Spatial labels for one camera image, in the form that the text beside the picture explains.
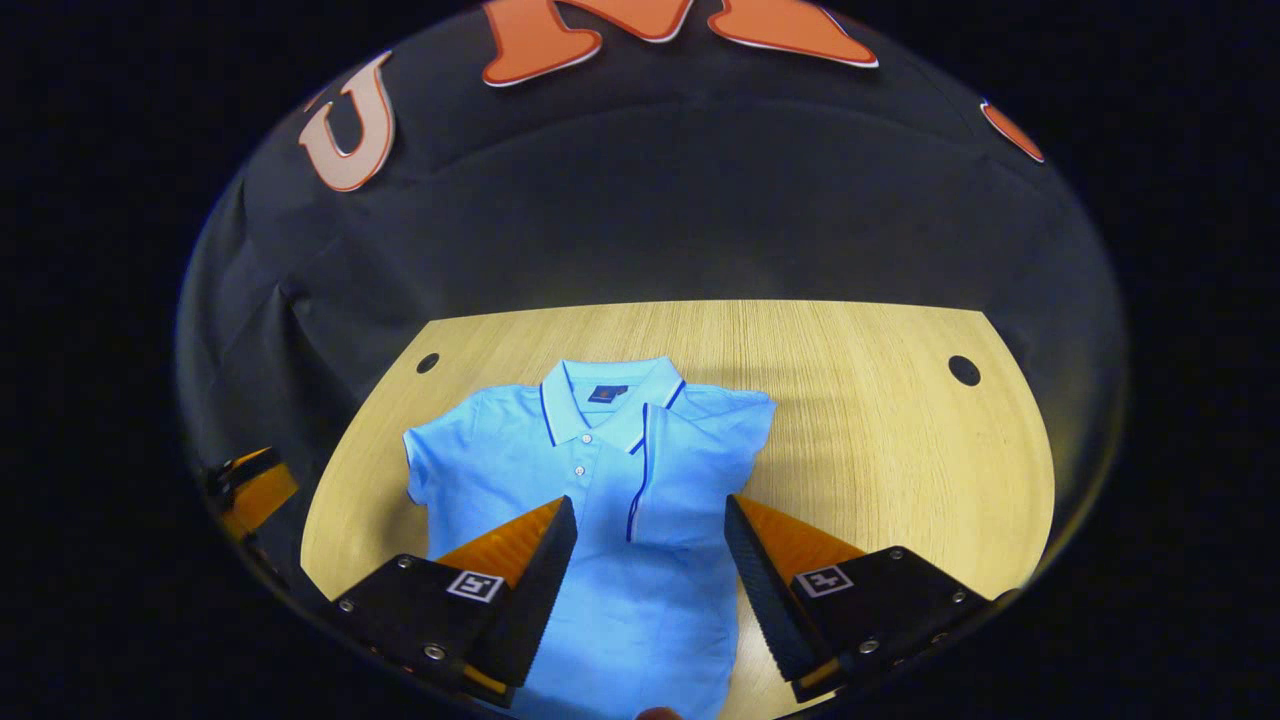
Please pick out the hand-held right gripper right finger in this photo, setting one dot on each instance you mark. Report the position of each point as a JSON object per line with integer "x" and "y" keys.
{"x": 765, "y": 590}

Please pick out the light blue T-shirt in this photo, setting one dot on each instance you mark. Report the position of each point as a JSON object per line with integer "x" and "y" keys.
{"x": 650, "y": 620}

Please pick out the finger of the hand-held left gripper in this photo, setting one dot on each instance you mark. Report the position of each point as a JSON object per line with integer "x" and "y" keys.
{"x": 262, "y": 500}
{"x": 228, "y": 474}

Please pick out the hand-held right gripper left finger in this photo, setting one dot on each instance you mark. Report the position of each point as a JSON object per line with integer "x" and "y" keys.
{"x": 535, "y": 600}

